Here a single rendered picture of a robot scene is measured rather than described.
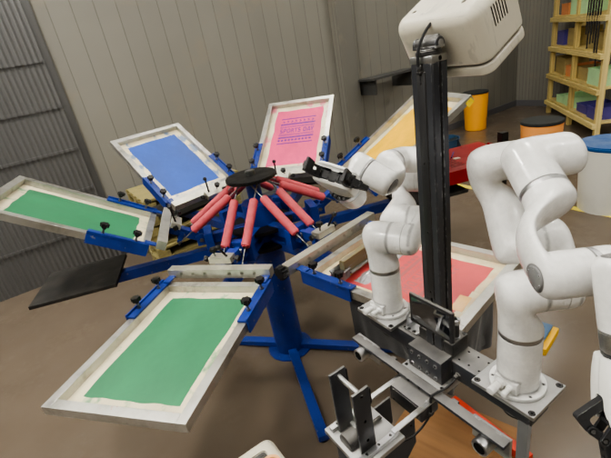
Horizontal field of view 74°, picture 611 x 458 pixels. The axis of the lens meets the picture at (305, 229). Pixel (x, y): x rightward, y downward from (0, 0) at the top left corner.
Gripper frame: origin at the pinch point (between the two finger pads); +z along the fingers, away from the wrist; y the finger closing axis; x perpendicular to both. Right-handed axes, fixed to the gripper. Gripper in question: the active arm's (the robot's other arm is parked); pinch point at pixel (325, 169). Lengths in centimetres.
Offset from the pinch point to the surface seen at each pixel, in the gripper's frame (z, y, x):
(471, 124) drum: -696, -34, -281
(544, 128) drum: -418, 65, -191
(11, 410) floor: -132, -208, 207
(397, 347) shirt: -106, 21, 47
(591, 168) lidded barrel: -357, 111, -138
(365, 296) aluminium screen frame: -86, 3, 30
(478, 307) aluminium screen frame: -83, 44, 17
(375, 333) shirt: -108, 9, 46
